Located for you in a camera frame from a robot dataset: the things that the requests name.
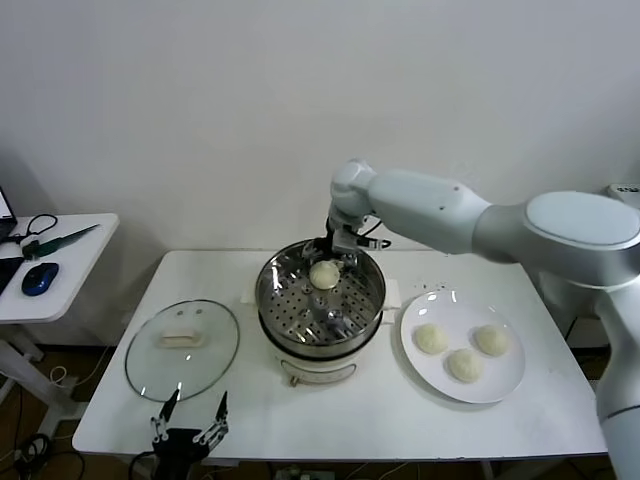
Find black floor cables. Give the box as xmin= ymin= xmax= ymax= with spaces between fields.
xmin=13 ymin=432 xmax=87 ymax=480

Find white shelf with label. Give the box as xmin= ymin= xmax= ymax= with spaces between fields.
xmin=607 ymin=183 xmax=640 ymax=207

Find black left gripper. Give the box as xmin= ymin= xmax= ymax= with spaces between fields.
xmin=149 ymin=384 xmax=230 ymax=480

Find white side table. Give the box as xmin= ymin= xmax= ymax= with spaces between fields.
xmin=0 ymin=213 xmax=121 ymax=436

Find black left wrist camera cable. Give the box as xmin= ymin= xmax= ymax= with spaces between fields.
xmin=129 ymin=448 xmax=157 ymax=480

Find stainless steel steamer basket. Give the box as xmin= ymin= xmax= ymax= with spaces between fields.
xmin=241 ymin=238 xmax=402 ymax=358

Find steel and white steamer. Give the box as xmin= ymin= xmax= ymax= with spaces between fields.
xmin=259 ymin=312 xmax=387 ymax=389

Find glass lid with white handle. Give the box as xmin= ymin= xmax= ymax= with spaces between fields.
xmin=124 ymin=298 xmax=241 ymax=404

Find black looped cable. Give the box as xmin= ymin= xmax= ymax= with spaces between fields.
xmin=0 ymin=214 xmax=59 ymax=246

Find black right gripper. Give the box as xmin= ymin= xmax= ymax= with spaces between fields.
xmin=301 ymin=219 xmax=359 ymax=271

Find white cable on floor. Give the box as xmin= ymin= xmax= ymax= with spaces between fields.
xmin=48 ymin=344 xmax=116 ymax=389

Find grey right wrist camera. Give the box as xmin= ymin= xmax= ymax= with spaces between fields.
xmin=333 ymin=227 xmax=362 ymax=252

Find white steamed baozi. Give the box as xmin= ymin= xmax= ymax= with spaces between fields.
xmin=446 ymin=348 xmax=485 ymax=384
xmin=308 ymin=259 xmax=342 ymax=291
xmin=473 ymin=324 xmax=510 ymax=357
xmin=413 ymin=323 xmax=448 ymax=356

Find black laptop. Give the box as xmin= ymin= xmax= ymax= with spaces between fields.
xmin=0 ymin=184 xmax=26 ymax=296

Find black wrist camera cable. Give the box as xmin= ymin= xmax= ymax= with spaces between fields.
xmin=129 ymin=448 xmax=157 ymax=480
xmin=355 ymin=214 xmax=392 ymax=250

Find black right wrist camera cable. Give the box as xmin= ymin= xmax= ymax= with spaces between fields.
xmin=355 ymin=214 xmax=392 ymax=250

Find blue computer mouse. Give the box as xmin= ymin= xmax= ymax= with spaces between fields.
xmin=20 ymin=262 xmax=60 ymax=296

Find white round plate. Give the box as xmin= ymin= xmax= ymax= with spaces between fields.
xmin=399 ymin=288 xmax=527 ymax=405

